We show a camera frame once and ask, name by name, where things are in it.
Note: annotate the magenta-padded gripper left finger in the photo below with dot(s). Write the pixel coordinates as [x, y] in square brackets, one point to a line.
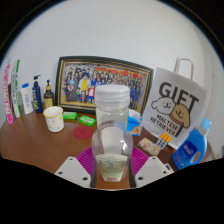
[74, 168]

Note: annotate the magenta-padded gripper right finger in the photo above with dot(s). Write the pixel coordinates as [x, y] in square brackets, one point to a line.
[150, 168]

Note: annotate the green packet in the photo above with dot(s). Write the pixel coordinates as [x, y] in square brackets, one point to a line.
[70, 115]
[87, 120]

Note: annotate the tall white and green box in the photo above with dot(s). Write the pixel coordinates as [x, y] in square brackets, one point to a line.
[15, 90]

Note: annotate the dark blue pump bottle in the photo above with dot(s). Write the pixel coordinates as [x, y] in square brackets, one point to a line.
[37, 96]

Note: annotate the blue detergent bottle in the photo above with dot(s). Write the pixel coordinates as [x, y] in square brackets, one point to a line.
[190, 148]

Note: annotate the framed group picture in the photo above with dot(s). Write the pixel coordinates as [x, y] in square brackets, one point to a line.
[85, 83]

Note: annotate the flat round red coaster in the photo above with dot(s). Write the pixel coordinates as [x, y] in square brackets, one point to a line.
[82, 132]

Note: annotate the orange-tipped white sticks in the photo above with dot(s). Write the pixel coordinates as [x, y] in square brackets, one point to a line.
[164, 140]

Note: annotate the tall pink box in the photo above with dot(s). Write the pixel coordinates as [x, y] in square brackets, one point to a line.
[7, 96]

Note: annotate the white bottle with blue cap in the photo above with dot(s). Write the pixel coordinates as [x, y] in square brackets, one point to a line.
[26, 99]

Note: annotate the blue tissue pack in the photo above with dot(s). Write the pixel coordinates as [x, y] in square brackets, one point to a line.
[135, 126]

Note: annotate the floral patterned packet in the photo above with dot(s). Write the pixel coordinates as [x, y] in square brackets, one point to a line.
[149, 146]

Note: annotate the white cup with yellow rim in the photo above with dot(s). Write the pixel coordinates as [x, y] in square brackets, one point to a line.
[54, 119]

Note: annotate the white paper gift bag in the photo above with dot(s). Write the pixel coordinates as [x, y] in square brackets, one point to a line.
[175, 108]

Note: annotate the yellow and black pump bottle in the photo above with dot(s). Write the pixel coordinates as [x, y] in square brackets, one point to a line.
[48, 97]

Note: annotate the clear plastic water bottle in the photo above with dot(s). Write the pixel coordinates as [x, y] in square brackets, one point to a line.
[111, 133]

